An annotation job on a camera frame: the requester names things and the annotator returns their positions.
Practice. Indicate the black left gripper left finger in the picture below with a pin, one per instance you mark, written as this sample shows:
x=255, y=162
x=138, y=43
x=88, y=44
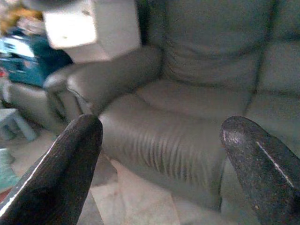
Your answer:
x=58, y=175

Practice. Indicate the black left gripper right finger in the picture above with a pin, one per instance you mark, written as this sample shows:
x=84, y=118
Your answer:
x=264, y=168

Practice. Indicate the teal dotted pillow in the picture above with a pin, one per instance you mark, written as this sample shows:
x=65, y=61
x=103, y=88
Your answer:
x=5, y=168

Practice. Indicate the grey-green leather sofa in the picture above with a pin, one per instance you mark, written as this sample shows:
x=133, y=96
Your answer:
x=187, y=105

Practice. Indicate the light blue plastic child chair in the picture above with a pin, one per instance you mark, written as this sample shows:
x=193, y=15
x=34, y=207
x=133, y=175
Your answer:
x=14, y=122

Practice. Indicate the blue fabric bag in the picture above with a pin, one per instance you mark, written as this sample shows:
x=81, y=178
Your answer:
x=47, y=61

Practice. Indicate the white printer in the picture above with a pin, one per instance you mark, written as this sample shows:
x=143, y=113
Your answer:
x=105, y=30

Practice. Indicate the yellow and white clothes heap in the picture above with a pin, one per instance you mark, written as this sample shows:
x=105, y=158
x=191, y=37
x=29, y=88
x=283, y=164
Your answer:
x=14, y=18

